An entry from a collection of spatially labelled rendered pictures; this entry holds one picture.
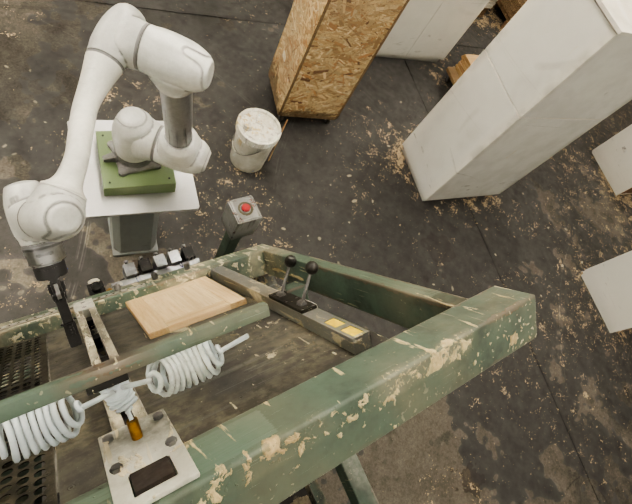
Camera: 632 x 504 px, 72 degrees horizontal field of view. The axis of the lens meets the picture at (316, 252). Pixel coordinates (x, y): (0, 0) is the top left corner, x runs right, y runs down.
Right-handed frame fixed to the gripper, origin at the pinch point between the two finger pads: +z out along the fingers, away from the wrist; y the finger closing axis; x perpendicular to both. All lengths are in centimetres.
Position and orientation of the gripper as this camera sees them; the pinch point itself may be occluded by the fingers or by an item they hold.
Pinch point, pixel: (72, 333)
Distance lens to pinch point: 137.4
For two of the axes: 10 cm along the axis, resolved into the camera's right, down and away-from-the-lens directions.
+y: 5.4, 1.3, -8.3
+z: 1.7, 9.5, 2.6
